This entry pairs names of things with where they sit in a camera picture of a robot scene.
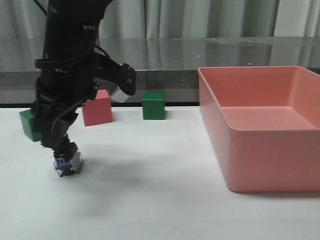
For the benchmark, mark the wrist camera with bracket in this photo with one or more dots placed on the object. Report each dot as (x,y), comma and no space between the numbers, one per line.
(123,78)

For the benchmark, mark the pink cube middle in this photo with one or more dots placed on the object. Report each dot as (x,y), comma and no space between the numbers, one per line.
(98,111)

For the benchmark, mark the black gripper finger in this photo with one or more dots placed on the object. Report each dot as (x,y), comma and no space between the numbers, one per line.
(54,134)

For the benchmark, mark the grey curtain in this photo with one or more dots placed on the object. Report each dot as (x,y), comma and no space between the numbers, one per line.
(195,19)

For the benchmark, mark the yellow push button switch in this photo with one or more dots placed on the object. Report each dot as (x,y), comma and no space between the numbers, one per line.
(67,158)

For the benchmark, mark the grey stone counter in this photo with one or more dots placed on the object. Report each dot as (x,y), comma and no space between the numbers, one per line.
(168,65)

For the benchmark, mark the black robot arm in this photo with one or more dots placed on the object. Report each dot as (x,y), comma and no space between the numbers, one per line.
(70,33)

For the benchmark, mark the green cube right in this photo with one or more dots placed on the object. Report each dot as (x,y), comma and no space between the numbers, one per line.
(153,106)

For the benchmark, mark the green cube left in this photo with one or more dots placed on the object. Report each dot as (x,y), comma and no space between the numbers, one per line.
(27,119)

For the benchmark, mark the green cube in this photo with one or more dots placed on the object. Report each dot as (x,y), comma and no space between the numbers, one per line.
(153,106)
(27,119)

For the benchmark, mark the pink plastic bin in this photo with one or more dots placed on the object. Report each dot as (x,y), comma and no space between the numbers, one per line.
(264,126)

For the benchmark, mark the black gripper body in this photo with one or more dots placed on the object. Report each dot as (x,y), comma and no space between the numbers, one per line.
(58,92)

